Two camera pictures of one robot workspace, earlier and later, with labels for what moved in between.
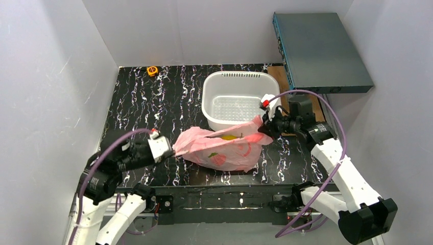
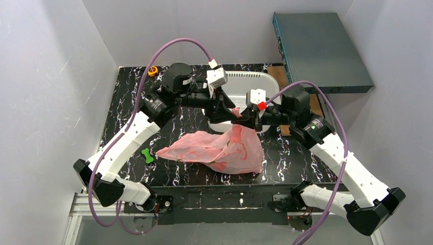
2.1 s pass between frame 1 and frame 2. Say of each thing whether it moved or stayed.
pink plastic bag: moved
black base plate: stayed
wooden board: stayed
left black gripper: moved
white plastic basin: stayed
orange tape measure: stayed
